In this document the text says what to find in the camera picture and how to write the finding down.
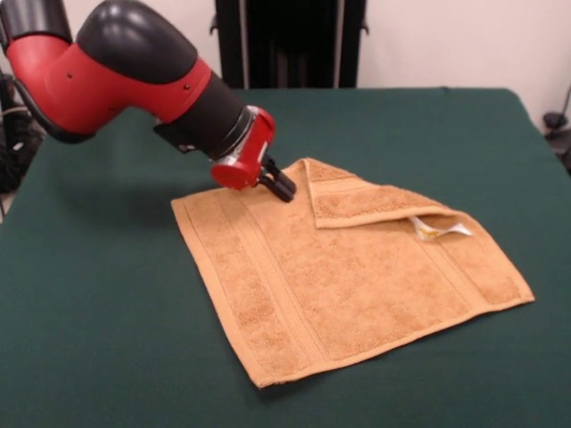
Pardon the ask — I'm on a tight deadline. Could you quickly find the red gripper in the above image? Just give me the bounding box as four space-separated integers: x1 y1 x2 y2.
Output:
210 106 298 205

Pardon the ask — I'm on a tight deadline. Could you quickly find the orange terry towel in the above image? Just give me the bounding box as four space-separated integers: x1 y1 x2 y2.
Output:
170 156 535 389

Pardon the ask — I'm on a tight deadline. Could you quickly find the dark green table cloth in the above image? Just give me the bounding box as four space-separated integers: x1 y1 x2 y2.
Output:
0 86 571 428

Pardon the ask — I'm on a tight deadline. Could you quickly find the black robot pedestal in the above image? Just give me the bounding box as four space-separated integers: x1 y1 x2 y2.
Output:
209 0 371 89

